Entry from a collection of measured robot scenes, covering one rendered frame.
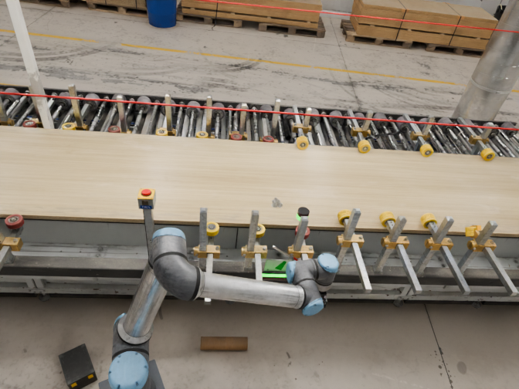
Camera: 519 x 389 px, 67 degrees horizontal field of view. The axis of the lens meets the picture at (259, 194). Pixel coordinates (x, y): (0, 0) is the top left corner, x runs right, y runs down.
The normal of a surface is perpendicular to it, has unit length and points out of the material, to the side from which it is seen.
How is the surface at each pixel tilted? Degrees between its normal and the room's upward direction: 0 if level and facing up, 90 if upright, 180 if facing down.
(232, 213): 0
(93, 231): 90
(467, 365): 0
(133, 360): 5
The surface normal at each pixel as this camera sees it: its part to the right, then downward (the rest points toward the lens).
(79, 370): 0.11, -0.74
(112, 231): 0.05, 0.67
